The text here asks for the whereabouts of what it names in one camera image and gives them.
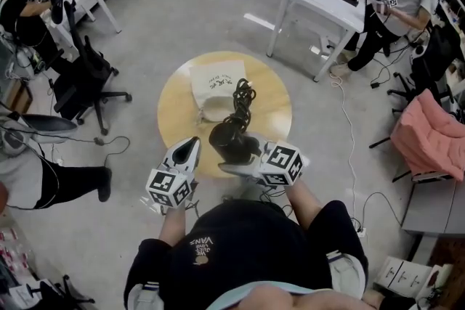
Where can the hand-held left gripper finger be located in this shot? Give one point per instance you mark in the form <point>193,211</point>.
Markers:
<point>197,156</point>
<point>183,152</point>

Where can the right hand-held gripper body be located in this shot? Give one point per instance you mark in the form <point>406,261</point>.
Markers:
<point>281,165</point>

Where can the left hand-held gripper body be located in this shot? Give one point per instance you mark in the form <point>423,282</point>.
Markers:
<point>170,188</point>

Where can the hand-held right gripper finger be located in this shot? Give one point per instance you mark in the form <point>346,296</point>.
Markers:
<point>239,169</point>
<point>259,145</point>

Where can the black hair dryer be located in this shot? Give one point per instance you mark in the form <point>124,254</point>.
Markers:
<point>225,139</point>

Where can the white cloth bag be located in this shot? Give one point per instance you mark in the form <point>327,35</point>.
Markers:
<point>210,83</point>

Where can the person's left forearm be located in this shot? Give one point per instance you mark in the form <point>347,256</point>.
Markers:
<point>178,225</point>

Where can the person's right forearm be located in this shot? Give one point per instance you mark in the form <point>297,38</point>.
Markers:
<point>303,203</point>

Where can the person's black t-shirt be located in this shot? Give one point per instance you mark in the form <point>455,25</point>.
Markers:
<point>250,250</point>

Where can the black office chair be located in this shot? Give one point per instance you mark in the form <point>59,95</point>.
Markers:
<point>87,76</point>
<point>436,54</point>

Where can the black power adapter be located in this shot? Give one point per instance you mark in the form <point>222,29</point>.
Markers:
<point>375,85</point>

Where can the blue face mask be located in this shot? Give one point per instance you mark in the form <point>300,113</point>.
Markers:
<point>232,295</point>

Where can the person's head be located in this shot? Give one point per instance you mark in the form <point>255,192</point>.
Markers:
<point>276,303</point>

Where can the white desk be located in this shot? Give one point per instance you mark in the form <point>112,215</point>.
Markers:
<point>312,3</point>

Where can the white printed box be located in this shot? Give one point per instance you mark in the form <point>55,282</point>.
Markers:
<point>388,272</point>
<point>414,279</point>

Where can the grey desk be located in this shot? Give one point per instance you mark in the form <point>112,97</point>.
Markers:
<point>432,207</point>

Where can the white round device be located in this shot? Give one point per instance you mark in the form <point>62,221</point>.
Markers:
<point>418,54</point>

